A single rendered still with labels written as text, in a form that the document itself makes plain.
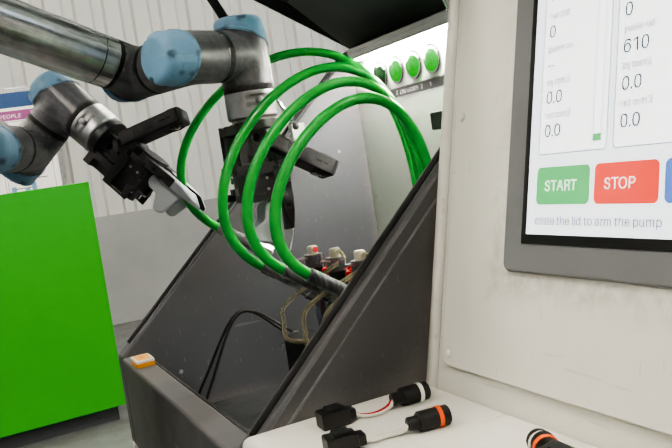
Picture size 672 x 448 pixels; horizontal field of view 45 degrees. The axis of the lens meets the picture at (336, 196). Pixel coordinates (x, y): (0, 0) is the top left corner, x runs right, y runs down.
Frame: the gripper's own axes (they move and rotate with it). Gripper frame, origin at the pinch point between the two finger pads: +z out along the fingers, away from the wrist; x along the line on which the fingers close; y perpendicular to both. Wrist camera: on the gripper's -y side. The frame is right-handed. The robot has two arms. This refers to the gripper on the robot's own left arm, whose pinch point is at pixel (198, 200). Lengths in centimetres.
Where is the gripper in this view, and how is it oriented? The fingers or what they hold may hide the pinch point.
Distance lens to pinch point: 130.4
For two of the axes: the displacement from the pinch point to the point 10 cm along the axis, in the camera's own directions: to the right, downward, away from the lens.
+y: -6.3, 7.8, 0.1
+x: -2.0, -1.4, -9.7
